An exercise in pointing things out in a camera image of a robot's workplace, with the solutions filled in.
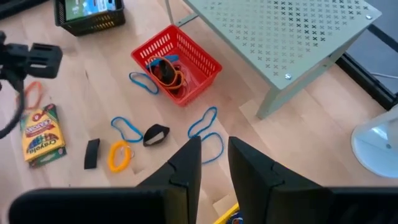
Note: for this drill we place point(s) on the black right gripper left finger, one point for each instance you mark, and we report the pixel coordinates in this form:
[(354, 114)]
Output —
[(109, 205)]

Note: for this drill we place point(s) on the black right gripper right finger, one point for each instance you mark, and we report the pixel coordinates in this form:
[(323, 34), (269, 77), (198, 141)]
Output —
[(295, 205)]

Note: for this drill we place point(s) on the black silicone wristband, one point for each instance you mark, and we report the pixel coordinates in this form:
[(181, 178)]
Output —
[(152, 130), (91, 154), (168, 73)]

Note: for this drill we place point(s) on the orange rubber band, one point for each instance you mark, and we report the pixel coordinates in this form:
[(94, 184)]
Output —
[(174, 84), (40, 93)]

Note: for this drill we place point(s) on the crayon box on black tray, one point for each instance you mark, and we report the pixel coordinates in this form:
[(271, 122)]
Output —
[(93, 26)]

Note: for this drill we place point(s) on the yellow plastic basket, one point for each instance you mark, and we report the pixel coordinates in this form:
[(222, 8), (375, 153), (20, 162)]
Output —
[(227, 214)]

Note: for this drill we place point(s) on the red plastic basket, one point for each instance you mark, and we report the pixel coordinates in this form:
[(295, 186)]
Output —
[(203, 67)]

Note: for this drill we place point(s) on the green perforated metal shelf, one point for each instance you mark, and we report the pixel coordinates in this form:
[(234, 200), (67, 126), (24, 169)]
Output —
[(280, 37)]

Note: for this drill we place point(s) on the white security camera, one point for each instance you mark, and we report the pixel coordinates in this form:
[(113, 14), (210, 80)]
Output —
[(373, 146)]

